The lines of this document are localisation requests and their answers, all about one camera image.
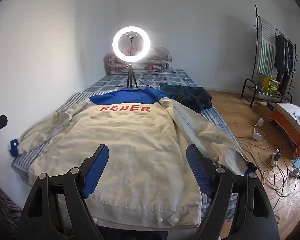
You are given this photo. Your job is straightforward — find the orange covered table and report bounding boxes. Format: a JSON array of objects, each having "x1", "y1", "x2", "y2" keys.
[{"x1": 269, "y1": 102, "x2": 300, "y2": 159}]

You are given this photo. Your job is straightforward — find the black cable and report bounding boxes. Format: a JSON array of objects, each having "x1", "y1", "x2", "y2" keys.
[{"x1": 135, "y1": 79, "x2": 163, "y2": 90}]

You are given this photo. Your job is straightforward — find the white power strip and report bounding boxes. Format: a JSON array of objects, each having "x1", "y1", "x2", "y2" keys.
[{"x1": 269, "y1": 150, "x2": 282, "y2": 167}]

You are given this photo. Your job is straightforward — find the tangle of cables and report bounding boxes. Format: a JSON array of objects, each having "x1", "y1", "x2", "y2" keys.
[{"x1": 234, "y1": 120, "x2": 300, "y2": 198}]

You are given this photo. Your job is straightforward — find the folded floral quilt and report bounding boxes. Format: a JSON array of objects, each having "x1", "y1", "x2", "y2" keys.
[{"x1": 107, "y1": 46, "x2": 172, "y2": 75}]

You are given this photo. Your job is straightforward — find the phone holder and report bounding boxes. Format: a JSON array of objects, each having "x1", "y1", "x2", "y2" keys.
[{"x1": 126, "y1": 32, "x2": 138, "y2": 55}]

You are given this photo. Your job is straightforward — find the dark hanging clothes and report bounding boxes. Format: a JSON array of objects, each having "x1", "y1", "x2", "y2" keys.
[{"x1": 274, "y1": 34, "x2": 297, "y2": 97}]

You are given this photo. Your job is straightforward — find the yellow box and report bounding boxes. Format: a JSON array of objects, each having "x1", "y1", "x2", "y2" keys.
[{"x1": 262, "y1": 76, "x2": 280, "y2": 96}]

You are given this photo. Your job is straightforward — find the dark striped cloth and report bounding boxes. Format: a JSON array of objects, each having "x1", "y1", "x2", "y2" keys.
[{"x1": 0, "y1": 177, "x2": 23, "y2": 240}]

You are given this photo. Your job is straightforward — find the black clothes rack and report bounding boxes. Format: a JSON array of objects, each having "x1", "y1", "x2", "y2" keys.
[{"x1": 241, "y1": 5, "x2": 297, "y2": 108}]

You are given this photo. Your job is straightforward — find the ring light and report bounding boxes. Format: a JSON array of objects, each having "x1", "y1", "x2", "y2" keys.
[{"x1": 112, "y1": 26, "x2": 154, "y2": 63}]

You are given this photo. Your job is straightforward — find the blue striped blanket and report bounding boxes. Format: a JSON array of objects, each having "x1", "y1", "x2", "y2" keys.
[{"x1": 11, "y1": 91, "x2": 240, "y2": 220}]

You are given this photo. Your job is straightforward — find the striped hanging towel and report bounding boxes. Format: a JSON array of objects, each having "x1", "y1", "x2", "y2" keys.
[{"x1": 255, "y1": 17, "x2": 277, "y2": 78}]

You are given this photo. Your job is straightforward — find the black tripod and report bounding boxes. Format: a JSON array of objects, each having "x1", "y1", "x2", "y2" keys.
[{"x1": 126, "y1": 64, "x2": 139, "y2": 89}]

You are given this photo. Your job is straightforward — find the blue plaid bed sheet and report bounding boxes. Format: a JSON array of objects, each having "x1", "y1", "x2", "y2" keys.
[{"x1": 86, "y1": 67, "x2": 200, "y2": 93}]

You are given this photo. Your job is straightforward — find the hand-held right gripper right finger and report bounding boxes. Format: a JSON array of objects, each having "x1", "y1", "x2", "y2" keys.
[{"x1": 186, "y1": 144, "x2": 280, "y2": 240}]

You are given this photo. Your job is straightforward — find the cream and blue jacket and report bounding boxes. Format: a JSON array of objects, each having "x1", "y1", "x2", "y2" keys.
[{"x1": 9, "y1": 88, "x2": 259, "y2": 229}]

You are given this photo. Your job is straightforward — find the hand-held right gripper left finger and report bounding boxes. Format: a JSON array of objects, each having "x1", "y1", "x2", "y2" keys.
[{"x1": 19, "y1": 144, "x2": 110, "y2": 240}]

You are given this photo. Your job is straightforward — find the dark clothes pile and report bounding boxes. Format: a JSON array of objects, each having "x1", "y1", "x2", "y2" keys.
[{"x1": 159, "y1": 83, "x2": 212, "y2": 113}]

